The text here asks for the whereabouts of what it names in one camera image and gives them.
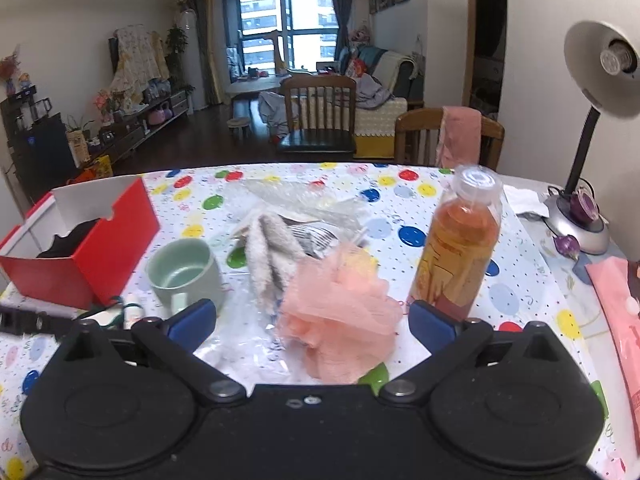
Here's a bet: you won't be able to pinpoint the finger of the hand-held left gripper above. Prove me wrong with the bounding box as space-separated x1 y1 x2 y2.
0 305 68 337

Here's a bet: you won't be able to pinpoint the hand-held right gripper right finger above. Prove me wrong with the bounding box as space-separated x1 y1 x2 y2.
378 300 572 405

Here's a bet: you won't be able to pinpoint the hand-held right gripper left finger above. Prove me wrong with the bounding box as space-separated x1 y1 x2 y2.
60 299 247 407

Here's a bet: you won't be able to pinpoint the white towel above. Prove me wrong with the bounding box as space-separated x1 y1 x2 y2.
244 212 281 317

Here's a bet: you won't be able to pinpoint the pink cloth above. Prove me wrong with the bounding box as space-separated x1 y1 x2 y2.
276 242 403 383

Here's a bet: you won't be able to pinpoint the red cardboard box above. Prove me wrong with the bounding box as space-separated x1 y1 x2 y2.
0 176 162 310

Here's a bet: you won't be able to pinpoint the white fluffy sock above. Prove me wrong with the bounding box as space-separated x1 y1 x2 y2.
265 212 313 291

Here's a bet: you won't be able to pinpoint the clear plastic bag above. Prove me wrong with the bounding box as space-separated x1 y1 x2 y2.
227 177 373 261

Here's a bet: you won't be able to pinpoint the pale green mug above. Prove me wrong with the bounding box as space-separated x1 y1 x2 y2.
146 238 226 318

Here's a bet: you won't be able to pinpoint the orange drink bottle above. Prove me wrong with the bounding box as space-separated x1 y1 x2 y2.
407 165 503 321

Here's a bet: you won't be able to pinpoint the dark cloth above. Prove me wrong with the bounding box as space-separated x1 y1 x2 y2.
36 219 103 260

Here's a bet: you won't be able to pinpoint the striped plastic packet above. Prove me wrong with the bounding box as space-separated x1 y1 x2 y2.
292 225 368 261

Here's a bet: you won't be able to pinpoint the white tissue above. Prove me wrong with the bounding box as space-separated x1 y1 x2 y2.
502 185 548 218

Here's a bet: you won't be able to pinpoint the small purple ornament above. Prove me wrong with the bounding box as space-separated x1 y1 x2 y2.
554 234 582 261

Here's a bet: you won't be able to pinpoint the yellow bag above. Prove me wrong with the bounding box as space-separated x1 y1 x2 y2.
67 155 113 186

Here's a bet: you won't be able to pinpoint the black cabinet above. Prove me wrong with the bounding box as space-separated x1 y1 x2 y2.
0 87 76 201

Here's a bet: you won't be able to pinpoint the pink packet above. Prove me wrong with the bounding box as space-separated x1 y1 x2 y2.
585 255 640 428

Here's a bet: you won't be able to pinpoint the pink towel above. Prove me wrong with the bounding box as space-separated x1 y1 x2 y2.
436 106 483 168

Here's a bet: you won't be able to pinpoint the purple tape roll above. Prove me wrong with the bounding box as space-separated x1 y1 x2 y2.
572 187 601 223

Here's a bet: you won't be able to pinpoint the long tv cabinet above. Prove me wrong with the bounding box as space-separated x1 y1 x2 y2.
65 87 191 166

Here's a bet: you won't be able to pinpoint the small round stool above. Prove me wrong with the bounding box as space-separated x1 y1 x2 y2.
226 116 251 141

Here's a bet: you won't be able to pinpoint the dark-seat wooden chair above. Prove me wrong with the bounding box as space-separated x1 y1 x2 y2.
276 76 357 157

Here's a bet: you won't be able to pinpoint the sofa with cream covers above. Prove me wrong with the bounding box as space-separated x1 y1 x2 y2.
335 45 426 158

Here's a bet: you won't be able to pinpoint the pink potted flowers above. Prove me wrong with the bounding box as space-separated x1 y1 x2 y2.
92 89 123 126

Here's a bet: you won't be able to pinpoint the lavender cloth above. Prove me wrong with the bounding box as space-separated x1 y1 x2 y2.
357 75 396 108

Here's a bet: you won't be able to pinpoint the tall white air conditioner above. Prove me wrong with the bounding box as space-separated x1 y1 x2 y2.
177 7 197 111

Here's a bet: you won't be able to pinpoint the red dried flowers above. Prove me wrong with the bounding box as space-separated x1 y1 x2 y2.
0 45 33 96

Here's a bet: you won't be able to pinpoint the cream throw blanket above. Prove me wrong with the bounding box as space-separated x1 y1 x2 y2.
372 52 416 96

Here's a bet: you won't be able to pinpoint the grey curtain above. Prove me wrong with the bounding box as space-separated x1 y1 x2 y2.
327 0 356 61
192 0 223 106

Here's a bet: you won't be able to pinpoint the floral cloth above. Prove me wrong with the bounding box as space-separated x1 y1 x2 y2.
111 25 171 108

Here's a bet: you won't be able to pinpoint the green potted plant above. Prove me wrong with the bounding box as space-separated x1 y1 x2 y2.
165 25 188 86

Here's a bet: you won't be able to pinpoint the silver desk lamp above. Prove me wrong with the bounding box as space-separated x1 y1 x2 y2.
542 20 640 256

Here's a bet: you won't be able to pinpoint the large window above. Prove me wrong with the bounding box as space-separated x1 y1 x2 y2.
221 0 341 73

